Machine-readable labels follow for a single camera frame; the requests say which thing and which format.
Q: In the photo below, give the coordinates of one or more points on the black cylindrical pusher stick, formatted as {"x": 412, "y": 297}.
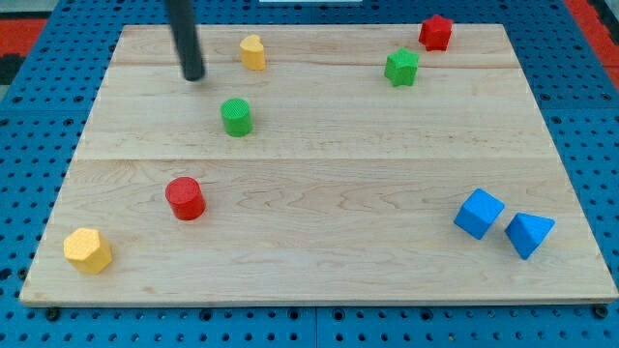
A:
{"x": 183, "y": 28}

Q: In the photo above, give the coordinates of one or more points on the green cylinder block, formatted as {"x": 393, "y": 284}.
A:
{"x": 236, "y": 117}

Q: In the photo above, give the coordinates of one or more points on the blue cube block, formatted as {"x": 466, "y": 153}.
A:
{"x": 478, "y": 212}

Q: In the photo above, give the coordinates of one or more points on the light wooden board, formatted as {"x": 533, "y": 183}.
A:
{"x": 343, "y": 194}

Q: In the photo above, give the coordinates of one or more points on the green star block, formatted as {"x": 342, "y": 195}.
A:
{"x": 401, "y": 67}

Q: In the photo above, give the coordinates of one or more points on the blue triangular prism block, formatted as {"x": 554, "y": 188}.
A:
{"x": 527, "y": 232}

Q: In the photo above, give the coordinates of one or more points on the red star block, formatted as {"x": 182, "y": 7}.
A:
{"x": 436, "y": 33}

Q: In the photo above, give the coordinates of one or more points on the yellow hexagon block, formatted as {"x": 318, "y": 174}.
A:
{"x": 88, "y": 251}

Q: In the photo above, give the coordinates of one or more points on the red cylinder block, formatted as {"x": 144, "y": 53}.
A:
{"x": 185, "y": 198}

